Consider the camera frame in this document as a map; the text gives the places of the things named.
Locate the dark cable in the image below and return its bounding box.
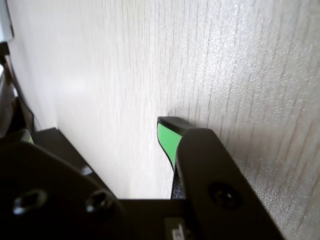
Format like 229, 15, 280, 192
0, 41, 35, 132

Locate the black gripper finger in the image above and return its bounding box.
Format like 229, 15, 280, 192
0, 128, 136, 240
156, 116, 286, 240

